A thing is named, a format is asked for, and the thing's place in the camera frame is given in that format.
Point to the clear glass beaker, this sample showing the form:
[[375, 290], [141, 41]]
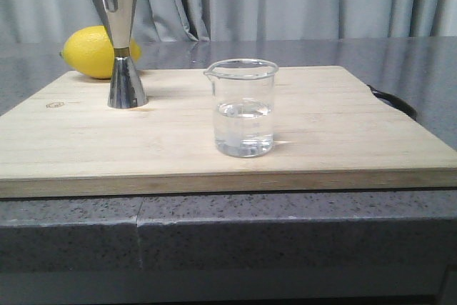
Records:
[[243, 102]]

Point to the steel hourglass jigger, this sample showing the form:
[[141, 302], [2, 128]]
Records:
[[126, 89]]

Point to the light wooden cutting board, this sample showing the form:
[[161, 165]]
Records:
[[331, 132]]

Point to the yellow lemon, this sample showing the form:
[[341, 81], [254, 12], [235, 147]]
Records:
[[90, 52]]

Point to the black cutting board handle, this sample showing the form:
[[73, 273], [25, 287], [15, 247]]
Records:
[[394, 102]]

